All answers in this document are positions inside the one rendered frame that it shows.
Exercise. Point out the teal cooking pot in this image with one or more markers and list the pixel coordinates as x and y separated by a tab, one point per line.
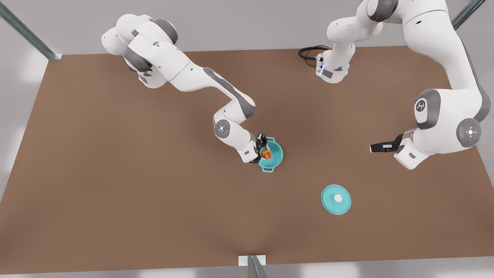
272	155

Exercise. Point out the teal pot lid white knob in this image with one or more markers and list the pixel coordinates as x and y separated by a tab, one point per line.
336	199

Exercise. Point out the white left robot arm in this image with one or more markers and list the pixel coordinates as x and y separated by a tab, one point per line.
444	77

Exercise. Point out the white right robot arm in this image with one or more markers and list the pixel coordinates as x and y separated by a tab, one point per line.
185	73

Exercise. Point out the silver frame post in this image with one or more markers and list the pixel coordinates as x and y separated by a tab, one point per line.
27	33
467	13
254	267

